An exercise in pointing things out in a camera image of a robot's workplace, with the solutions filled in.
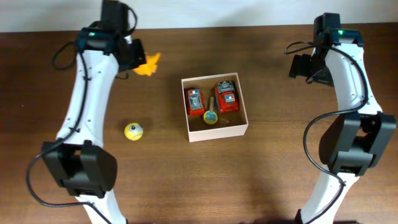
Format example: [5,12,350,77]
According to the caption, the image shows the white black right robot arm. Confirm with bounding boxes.
[290,28,396,223]

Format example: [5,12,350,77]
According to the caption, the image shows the red toy fire truck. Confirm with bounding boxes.
[215,81,239,114]

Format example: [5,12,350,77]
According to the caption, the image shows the red toy truck grey front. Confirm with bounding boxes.
[185,89,205,116]

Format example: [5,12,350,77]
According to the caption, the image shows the yellow minion ball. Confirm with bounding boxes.
[124,123,144,141]

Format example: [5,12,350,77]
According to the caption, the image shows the wooden rattle drum toy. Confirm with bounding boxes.
[203,96,231,125]

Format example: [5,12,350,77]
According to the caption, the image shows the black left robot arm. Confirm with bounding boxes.
[41,28,146,223]

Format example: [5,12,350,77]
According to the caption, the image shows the pink cardboard box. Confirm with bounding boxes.
[181,73,249,142]

